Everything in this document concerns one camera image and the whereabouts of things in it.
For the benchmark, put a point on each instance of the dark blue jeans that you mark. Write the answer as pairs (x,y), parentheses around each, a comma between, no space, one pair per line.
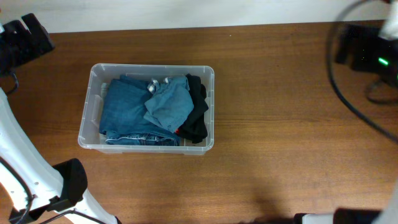
(122,119)

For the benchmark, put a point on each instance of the black garment with orange tips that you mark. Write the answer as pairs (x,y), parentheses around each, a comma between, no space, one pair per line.
(195,132)

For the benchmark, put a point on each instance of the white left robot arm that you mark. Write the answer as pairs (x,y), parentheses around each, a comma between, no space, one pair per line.
(33,185)

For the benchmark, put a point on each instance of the clear plastic storage bin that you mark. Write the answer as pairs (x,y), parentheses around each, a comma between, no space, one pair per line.
(89,136)

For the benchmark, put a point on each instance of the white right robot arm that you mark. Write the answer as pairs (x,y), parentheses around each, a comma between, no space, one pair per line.
(372,50)

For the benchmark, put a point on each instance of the blue denim shirt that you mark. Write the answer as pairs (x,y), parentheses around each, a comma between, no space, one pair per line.
(170,103)

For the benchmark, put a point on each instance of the dark navy garment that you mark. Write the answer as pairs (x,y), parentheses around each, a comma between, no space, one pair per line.
(195,120)

